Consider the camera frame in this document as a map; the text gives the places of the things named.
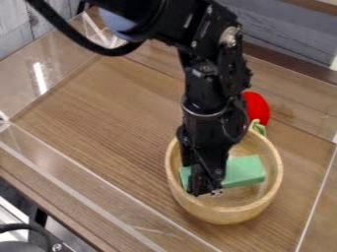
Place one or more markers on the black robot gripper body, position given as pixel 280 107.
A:
pixel 214 131

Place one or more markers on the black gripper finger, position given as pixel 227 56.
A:
pixel 186 151
pixel 199 182

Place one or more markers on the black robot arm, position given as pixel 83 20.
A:
pixel 203 30

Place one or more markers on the clear acrylic corner bracket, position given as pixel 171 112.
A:
pixel 100 36

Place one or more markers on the red plush strawberry toy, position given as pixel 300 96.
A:
pixel 258 112

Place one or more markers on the green rectangular block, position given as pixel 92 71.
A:
pixel 245 172

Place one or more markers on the brown wooden bowl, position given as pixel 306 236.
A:
pixel 245 200

